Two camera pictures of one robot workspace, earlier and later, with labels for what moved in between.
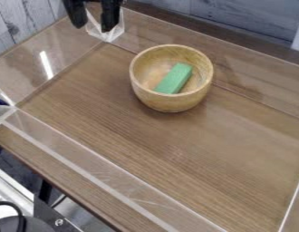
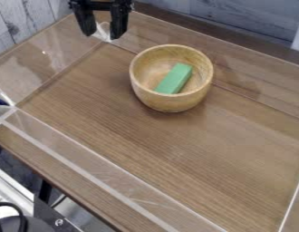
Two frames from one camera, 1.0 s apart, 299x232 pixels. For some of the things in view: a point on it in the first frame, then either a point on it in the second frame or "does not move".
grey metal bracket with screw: [48, 215] does not move
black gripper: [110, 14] -> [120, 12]
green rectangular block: [175, 79] does not move
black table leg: [46, 192] does not move
